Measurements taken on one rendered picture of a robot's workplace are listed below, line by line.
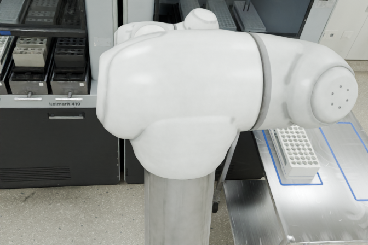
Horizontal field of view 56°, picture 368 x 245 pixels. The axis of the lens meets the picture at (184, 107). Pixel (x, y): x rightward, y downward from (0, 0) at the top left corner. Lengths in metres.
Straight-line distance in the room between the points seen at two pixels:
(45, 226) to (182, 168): 1.60
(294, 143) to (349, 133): 0.30
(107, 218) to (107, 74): 1.60
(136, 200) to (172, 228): 1.51
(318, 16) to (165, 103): 1.22
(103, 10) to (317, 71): 1.04
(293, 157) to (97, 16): 0.85
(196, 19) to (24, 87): 0.80
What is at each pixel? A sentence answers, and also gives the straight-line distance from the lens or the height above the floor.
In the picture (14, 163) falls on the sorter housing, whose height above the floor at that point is 0.30.
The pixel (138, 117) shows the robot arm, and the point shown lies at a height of 1.44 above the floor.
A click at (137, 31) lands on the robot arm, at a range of 0.92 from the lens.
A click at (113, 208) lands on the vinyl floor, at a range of 1.99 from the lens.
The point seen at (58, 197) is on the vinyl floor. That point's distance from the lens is 2.06.
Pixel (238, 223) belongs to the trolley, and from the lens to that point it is 1.69.
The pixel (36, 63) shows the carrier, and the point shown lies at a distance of 1.51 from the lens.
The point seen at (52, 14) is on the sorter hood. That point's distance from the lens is 1.37.
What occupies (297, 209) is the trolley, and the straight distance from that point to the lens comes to 1.14.
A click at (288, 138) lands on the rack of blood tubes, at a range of 1.23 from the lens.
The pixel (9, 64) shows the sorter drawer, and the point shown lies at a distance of 1.58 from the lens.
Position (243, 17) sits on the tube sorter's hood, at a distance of 1.41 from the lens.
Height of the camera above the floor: 1.71
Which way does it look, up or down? 43 degrees down
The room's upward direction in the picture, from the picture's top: 9 degrees clockwise
